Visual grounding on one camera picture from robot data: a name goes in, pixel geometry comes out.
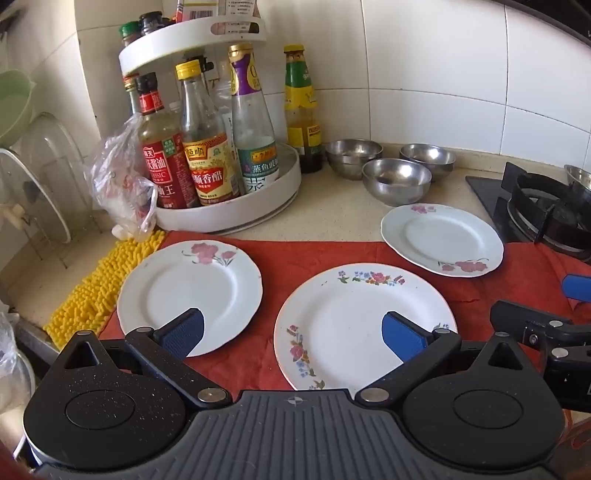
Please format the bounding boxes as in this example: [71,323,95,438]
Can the clear glass bowl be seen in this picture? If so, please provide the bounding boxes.
[23,112,100,232]

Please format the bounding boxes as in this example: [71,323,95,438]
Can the red label soy sauce bottle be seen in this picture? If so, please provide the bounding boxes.
[136,73,201,209]

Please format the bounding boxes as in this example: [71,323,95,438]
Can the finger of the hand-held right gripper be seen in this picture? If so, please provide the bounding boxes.
[561,274,591,302]
[489,300,591,348]

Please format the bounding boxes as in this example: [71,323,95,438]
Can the large floral white plate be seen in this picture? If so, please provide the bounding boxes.
[274,263,458,393]

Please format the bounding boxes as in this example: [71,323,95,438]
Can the green yellow label bottle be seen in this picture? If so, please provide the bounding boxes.
[283,45,324,174]

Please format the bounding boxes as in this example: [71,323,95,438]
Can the clear plastic bag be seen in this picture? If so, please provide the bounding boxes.
[90,113,160,241]

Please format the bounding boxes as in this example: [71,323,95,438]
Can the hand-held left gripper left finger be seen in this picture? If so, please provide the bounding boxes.
[58,308,232,409]

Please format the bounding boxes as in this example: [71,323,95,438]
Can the wire dish rack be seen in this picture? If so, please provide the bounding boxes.
[18,185,108,269]

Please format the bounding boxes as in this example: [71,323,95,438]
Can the small floral white plate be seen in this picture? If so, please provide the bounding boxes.
[381,203,505,278]
[117,240,264,358]

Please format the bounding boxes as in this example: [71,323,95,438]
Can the black gas stove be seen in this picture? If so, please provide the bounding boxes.
[465,161,591,265]

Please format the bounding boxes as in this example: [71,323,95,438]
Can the black cap clear bottle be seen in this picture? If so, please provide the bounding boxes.
[187,55,215,86]

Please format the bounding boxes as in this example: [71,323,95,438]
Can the red cloth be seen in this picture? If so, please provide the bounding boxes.
[99,229,591,402]

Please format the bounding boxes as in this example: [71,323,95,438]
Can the yellow chenille mat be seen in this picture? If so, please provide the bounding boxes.
[44,229,167,352]

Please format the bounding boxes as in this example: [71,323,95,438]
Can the black burner grate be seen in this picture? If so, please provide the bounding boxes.
[501,161,591,253]

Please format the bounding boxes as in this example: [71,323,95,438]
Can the yellow cap vinegar bottle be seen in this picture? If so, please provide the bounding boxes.
[175,60,247,207]

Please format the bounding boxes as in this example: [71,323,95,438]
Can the black cap spice jar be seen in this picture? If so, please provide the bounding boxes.
[139,11,171,35]

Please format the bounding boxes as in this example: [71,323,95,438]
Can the green plastic bowl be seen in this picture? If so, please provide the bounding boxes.
[0,69,37,147]

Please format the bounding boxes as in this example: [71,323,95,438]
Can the white two-tier spice rack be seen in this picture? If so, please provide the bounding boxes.
[117,17,303,234]

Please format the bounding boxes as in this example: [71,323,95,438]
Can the crumpled plastic bag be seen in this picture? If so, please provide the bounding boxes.
[0,311,38,416]

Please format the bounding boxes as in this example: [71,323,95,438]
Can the purple label sauce bottle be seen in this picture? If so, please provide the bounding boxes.
[228,44,281,195]

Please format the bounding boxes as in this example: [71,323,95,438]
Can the green cap spice jar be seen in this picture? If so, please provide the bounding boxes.
[119,21,141,48]

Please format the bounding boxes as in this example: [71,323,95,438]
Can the steel bowl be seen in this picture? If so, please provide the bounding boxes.
[325,138,384,181]
[399,144,458,184]
[361,158,433,207]
[564,164,591,191]

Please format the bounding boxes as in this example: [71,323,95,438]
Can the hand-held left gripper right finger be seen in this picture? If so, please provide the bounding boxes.
[355,311,528,407]

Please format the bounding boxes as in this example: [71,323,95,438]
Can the glass pot lid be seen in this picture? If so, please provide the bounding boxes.
[0,148,72,245]

